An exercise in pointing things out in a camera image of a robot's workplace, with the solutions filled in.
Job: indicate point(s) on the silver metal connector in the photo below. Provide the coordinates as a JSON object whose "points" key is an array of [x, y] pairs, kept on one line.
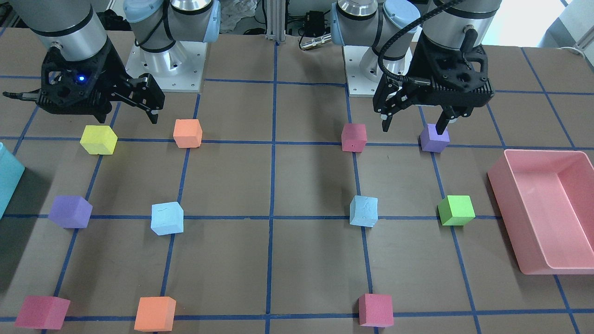
{"points": [[315, 42]]}

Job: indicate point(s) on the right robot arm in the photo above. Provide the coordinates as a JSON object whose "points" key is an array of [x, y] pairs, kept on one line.
{"points": [[75, 26]]}

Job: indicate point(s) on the purple foam block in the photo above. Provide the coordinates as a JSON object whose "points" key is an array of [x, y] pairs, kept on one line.
{"points": [[431, 141], [70, 211]]}

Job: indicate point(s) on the orange foam block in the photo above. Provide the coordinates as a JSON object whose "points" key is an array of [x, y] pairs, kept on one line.
{"points": [[155, 314], [187, 133]]}

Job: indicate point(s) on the pink plastic bin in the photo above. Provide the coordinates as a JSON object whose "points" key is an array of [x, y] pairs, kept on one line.
{"points": [[546, 199]]}

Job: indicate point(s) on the pink foam block bottom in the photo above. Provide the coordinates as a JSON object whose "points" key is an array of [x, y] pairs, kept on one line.
{"points": [[42, 312], [376, 310]]}

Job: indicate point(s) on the aluminium frame post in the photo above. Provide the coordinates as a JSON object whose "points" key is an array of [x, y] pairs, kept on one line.
{"points": [[276, 20]]}

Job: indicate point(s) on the yellow foam block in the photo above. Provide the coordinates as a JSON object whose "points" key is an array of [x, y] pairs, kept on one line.
{"points": [[99, 139]]}

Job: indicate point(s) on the teal plastic bin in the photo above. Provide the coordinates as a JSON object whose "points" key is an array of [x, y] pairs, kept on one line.
{"points": [[11, 171]]}

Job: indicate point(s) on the green foam block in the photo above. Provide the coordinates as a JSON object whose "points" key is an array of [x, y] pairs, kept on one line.
{"points": [[456, 210]]}

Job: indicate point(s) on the pink foam block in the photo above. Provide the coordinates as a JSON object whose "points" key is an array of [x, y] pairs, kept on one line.
{"points": [[376, 310], [42, 312], [354, 137]]}

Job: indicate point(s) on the light blue block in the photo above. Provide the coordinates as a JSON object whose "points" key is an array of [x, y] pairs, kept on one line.
{"points": [[363, 211], [167, 218]]}

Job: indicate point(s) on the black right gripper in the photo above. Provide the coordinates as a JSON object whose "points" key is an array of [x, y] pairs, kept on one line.
{"points": [[112, 69]]}

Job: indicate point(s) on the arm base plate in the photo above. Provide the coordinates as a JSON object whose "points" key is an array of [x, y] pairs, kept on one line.
{"points": [[362, 70], [178, 69]]}

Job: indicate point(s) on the pink foam block top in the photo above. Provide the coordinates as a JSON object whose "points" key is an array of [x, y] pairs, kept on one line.
{"points": [[354, 137]]}

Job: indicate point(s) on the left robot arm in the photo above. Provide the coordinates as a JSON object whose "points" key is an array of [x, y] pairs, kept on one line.
{"points": [[393, 28]]}

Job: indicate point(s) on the orange foam block bottom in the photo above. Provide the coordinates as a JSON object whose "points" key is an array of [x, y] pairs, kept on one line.
{"points": [[155, 314]]}

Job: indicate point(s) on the orange foam block top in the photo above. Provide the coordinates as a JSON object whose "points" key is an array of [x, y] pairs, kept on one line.
{"points": [[187, 133]]}

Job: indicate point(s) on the black power box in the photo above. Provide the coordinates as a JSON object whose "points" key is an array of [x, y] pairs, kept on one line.
{"points": [[313, 23]]}

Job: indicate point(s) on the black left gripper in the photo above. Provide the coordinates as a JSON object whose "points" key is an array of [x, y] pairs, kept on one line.
{"points": [[419, 62]]}

